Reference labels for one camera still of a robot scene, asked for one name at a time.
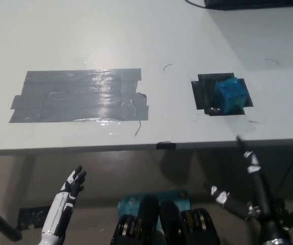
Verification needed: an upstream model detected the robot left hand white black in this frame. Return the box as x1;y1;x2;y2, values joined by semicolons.
41;165;87;237

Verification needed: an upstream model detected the robot right hand white black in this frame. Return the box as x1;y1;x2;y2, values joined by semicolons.
203;136;290;226

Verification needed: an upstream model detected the blue rubik's cube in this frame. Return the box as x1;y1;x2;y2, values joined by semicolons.
213;76;248;115

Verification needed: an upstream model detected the black robot body teal top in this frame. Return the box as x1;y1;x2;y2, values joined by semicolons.
111;189;221;245

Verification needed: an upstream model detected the black tape patch on floor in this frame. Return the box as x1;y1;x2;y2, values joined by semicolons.
16;206;52;230

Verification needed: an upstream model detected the small black tape strip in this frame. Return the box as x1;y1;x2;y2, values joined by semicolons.
156;140;178;151

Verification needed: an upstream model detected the black tape square patch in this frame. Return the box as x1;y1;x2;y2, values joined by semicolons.
190;72;255;117

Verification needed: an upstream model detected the black flat device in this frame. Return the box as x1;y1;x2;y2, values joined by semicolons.
204;0;293;11

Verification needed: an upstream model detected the thin black cable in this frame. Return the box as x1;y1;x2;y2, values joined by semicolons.
185;0;207;8
278;144;293;194

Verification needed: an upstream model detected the grey duct tape patch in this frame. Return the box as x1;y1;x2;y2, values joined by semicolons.
8;67;150;124

